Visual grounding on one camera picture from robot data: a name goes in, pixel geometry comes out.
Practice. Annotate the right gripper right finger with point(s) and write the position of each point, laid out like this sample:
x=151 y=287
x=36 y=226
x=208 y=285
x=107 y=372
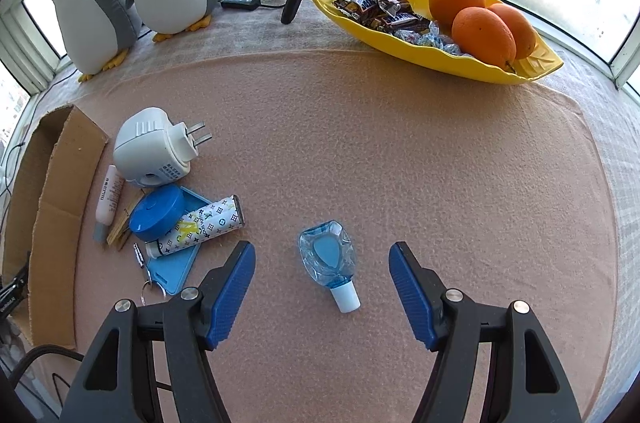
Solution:
x=526 y=381

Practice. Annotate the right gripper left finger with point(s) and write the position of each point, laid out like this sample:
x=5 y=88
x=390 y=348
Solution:
x=116 y=381

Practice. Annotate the wooden clothespin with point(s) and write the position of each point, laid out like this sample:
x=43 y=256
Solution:
x=120 y=231

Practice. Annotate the blue plastic phone stand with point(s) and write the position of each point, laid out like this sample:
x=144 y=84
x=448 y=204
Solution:
x=170 y=272

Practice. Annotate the pink small bottle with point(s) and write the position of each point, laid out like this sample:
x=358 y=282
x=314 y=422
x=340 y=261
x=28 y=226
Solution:
x=108 y=200

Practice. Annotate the keys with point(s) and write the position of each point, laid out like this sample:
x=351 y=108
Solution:
x=149 y=283

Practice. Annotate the blue round tape measure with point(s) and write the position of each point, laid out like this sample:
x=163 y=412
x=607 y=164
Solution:
x=157 y=213

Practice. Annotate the white plug-in device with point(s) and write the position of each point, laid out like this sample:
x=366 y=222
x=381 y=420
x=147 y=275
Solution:
x=151 y=151

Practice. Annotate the patterned white tube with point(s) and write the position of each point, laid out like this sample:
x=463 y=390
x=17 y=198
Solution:
x=200 y=225

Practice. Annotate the blue sanitizer bottle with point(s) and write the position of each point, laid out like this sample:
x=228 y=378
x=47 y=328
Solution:
x=329 y=258

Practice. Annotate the open cardboard box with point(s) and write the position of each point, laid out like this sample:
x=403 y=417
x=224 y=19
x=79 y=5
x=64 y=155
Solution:
x=42 y=228

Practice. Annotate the pink felt mat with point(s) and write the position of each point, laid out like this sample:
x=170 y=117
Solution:
x=500 y=189

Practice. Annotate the large plush penguin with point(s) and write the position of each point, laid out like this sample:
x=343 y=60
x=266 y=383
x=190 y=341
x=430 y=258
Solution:
x=97 y=34

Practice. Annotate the right orange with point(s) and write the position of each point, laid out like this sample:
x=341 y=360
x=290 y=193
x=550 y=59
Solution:
x=524 y=35

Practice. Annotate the front orange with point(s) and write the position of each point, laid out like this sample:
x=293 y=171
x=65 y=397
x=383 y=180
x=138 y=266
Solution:
x=482 y=34

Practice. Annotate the black remote controller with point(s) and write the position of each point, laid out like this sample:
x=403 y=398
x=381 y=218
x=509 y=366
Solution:
x=246 y=5

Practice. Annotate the pile of wrapped candies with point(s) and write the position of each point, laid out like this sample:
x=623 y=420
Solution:
x=397 y=18

